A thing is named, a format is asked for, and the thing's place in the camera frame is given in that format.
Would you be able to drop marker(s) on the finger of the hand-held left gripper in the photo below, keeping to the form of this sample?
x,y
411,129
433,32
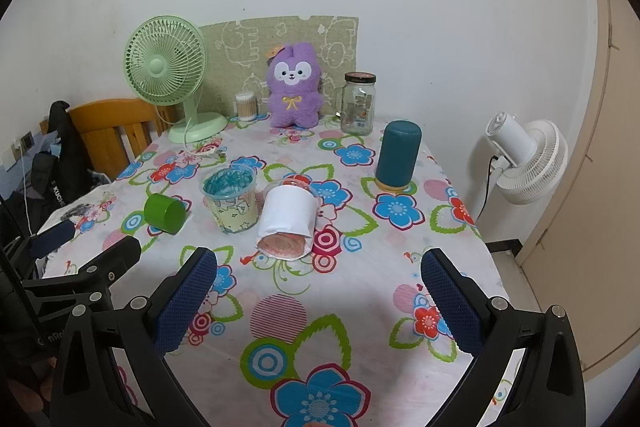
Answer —
x,y
52,238
117,257

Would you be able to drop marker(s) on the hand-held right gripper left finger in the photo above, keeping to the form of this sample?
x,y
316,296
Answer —
x,y
184,307

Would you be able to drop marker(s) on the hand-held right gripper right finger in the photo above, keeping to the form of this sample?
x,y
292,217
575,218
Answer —
x,y
452,307

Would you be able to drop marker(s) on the white paper-wrapped cup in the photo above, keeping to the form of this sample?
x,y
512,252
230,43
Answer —
x,y
290,217

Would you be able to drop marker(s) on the small green cup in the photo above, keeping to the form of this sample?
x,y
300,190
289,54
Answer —
x,y
165,213

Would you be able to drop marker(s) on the clear star-print plastic cup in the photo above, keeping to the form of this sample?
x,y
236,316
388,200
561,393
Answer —
x,y
232,202

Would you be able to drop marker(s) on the teal cup with yellow rim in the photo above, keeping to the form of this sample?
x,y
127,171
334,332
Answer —
x,y
397,154

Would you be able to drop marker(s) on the black bag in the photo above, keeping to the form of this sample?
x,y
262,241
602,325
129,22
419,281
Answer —
x,y
65,167

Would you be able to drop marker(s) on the floral tablecloth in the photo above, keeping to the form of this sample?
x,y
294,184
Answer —
x,y
350,287

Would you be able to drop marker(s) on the wooden chair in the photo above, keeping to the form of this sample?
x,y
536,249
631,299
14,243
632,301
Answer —
x,y
107,119

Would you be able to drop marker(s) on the white circulator fan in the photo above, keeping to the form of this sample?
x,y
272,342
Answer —
x,y
537,162

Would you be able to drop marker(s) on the beige wooden door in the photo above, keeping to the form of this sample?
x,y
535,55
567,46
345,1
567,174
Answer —
x,y
595,207

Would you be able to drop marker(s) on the green desk fan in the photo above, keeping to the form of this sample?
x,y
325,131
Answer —
x,y
159,67

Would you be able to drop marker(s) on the cotton swab container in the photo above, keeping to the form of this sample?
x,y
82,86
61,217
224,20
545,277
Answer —
x,y
246,107

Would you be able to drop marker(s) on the glass jar with lid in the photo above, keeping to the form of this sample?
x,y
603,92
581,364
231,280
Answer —
x,y
357,107

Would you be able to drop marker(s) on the purple plush toy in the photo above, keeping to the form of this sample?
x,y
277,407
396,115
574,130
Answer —
x,y
294,99

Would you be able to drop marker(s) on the green animal-print mat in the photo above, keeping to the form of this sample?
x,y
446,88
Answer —
x,y
235,52

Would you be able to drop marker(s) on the wall socket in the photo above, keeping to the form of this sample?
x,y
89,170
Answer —
x,y
24,142

